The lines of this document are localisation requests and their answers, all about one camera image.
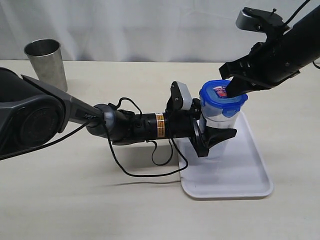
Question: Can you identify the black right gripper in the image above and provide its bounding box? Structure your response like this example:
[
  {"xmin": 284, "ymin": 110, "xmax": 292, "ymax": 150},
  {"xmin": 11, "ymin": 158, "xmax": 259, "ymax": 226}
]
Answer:
[{"xmin": 218, "ymin": 41, "xmax": 301, "ymax": 98}]

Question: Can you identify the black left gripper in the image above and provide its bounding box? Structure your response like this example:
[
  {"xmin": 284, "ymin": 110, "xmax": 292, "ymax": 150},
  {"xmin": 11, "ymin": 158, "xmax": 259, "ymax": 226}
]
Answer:
[{"xmin": 165, "ymin": 98, "xmax": 237, "ymax": 158}]

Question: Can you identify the clear plastic container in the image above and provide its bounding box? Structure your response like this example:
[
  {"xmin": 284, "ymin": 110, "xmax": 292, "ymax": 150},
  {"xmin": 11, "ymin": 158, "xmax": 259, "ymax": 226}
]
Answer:
[{"xmin": 199, "ymin": 102, "xmax": 239, "ymax": 159}]

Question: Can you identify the blue container lid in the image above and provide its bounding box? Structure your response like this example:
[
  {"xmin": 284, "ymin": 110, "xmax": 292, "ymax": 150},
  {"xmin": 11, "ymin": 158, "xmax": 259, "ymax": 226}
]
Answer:
[{"xmin": 199, "ymin": 79, "xmax": 248, "ymax": 118}]

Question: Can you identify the stainless steel cup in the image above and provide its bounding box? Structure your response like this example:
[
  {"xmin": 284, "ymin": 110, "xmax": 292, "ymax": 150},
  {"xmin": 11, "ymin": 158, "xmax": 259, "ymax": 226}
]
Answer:
[{"xmin": 24, "ymin": 38, "xmax": 68, "ymax": 92}]

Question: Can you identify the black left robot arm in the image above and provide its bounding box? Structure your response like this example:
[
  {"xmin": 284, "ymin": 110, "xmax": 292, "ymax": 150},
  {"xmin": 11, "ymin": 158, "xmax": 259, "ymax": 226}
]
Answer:
[{"xmin": 0, "ymin": 68, "xmax": 237, "ymax": 159}]

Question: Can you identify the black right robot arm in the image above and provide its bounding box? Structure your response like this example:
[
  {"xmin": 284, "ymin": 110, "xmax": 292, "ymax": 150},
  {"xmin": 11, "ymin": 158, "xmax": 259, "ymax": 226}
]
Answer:
[{"xmin": 219, "ymin": 0, "xmax": 320, "ymax": 98}]

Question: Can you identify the white plastic tray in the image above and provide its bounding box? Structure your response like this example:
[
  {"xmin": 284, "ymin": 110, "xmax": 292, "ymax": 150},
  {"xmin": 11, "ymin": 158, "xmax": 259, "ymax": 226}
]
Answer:
[{"xmin": 175, "ymin": 112, "xmax": 274, "ymax": 200}]

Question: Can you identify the white backdrop curtain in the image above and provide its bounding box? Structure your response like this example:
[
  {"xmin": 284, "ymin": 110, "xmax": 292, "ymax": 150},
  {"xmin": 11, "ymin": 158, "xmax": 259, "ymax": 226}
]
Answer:
[{"xmin": 0, "ymin": 0, "xmax": 320, "ymax": 64}]

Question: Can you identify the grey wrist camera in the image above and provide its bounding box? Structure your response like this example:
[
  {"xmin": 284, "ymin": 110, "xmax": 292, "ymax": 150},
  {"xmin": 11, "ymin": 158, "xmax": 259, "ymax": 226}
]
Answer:
[
  {"xmin": 166, "ymin": 81, "xmax": 193, "ymax": 111},
  {"xmin": 235, "ymin": 7, "xmax": 290, "ymax": 39}
]

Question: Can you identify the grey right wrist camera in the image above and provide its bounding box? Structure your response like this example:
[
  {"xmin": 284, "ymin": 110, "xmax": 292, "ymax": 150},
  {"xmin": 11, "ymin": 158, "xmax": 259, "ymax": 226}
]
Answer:
[{"xmin": 235, "ymin": 7, "xmax": 290, "ymax": 39}]

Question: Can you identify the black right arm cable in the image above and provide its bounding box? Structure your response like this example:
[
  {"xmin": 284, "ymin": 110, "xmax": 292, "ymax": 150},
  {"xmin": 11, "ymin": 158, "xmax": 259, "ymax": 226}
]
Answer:
[{"xmin": 271, "ymin": 0, "xmax": 320, "ymax": 70}]

